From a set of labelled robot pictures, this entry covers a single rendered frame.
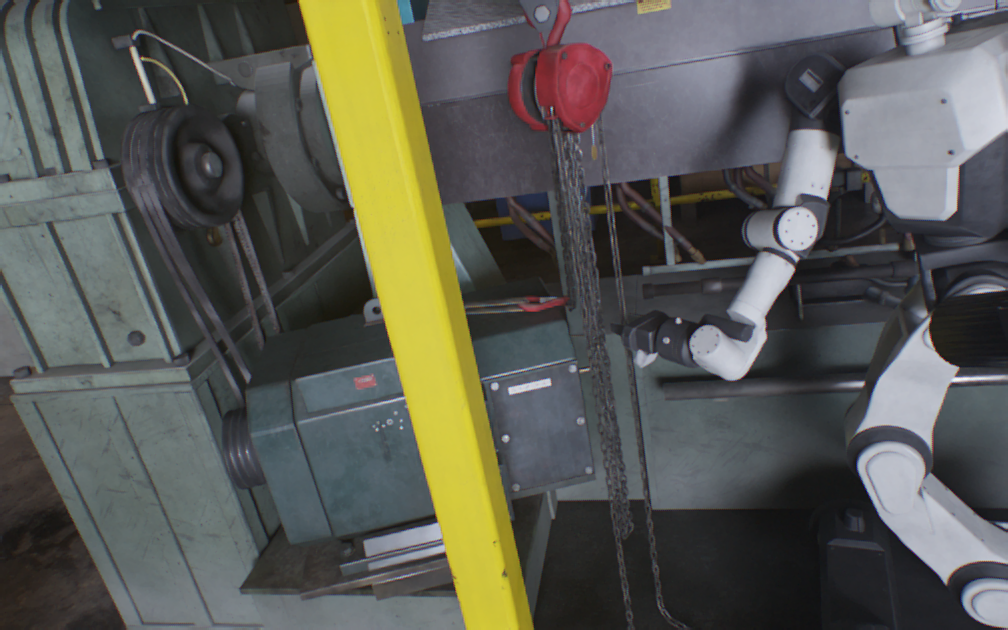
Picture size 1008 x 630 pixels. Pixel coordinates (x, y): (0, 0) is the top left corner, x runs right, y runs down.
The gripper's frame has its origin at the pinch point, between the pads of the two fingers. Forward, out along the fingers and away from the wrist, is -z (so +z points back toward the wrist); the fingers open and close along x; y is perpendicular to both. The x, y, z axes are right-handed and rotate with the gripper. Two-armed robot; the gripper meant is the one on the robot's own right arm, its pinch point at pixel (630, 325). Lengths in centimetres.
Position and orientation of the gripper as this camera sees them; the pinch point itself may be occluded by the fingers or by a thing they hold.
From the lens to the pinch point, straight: 154.4
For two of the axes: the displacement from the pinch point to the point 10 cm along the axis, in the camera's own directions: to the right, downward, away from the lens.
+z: 5.9, 2.1, -7.8
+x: 7.9, -3.6, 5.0
